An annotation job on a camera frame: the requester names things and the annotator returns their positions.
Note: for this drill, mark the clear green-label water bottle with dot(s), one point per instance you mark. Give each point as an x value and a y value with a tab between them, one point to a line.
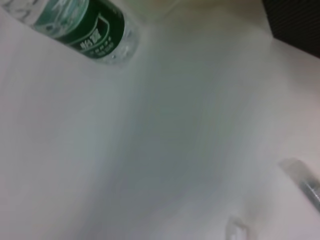
95	30

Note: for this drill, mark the mint green pen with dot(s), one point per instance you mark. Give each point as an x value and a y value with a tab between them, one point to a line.
236	228

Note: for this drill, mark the grey glitter marker pen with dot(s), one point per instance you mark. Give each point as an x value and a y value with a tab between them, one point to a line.
305	180

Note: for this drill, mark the black mesh pen holder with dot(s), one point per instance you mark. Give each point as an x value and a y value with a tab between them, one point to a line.
295	22

